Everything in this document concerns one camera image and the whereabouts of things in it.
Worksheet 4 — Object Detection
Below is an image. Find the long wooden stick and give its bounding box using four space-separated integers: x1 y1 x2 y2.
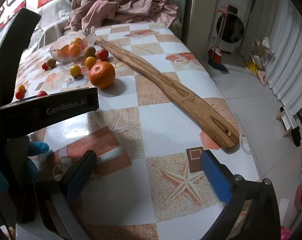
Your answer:
95 37 240 152

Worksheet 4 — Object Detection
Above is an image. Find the white corrugated panel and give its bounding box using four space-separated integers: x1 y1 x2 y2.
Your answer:
264 4 302 117

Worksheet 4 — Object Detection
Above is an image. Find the white tape roll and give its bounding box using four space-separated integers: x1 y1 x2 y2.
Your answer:
240 134 253 155

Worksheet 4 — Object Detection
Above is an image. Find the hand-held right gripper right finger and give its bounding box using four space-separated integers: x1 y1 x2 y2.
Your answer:
200 150 281 240

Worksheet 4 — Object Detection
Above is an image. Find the red broom and dustpan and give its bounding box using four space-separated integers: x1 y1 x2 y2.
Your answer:
208 4 229 73

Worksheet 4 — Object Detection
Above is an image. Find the pile of plastic bags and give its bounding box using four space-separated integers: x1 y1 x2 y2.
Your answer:
245 37 276 85

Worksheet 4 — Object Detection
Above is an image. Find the person's left hand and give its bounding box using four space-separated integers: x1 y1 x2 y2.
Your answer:
26 140 50 180

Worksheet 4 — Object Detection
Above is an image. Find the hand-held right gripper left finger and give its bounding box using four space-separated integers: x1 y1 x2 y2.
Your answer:
32 150 98 240

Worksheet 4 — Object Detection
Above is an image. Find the grey cabinet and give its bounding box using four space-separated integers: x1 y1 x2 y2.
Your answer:
186 0 220 53

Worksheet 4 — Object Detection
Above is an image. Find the grey knit blanket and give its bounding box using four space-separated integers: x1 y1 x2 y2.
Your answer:
29 0 74 49

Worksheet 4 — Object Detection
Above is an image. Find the small white wooden frame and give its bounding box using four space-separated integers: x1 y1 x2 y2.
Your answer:
276 106 301 138

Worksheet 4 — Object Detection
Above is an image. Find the clear glass bowl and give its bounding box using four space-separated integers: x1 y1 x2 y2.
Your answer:
49 26 96 63

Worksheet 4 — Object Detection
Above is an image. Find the pink blanket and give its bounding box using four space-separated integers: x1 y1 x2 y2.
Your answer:
69 0 179 32

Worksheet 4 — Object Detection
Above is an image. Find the black sock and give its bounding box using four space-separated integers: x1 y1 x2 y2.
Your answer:
291 126 302 147

